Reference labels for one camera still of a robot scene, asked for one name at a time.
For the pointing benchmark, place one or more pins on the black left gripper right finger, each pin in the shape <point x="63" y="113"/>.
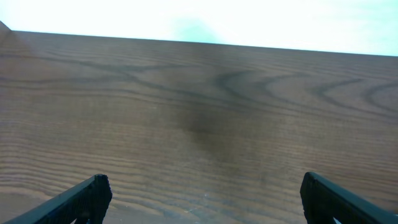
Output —
<point x="325" y="202"/>

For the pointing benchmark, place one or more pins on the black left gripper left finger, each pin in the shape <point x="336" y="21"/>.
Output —
<point x="86" y="202"/>

